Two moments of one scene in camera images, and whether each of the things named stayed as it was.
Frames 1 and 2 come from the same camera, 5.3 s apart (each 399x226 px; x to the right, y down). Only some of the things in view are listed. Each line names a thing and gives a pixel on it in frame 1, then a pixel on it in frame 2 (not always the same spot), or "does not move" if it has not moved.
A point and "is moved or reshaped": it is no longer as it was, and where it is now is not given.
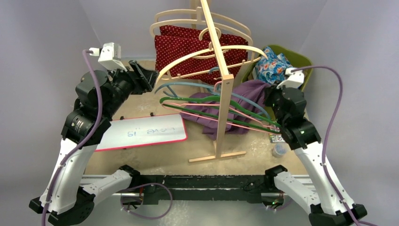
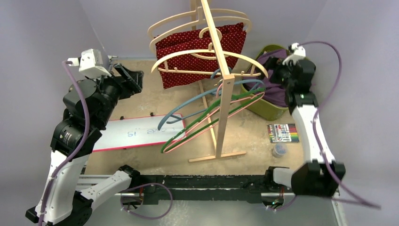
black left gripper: (143, 80) → (130, 81)
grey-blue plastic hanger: (164, 89) is moved or reshaped
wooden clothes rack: (226, 95) does not move
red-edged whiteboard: (143, 131) does not move
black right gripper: (271, 96) → (288, 72)
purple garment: (248, 100) → (275, 92)
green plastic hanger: (213, 96) → (235, 96)
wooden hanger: (162, 76) is moved or reshaped
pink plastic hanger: (277, 127) → (218, 89)
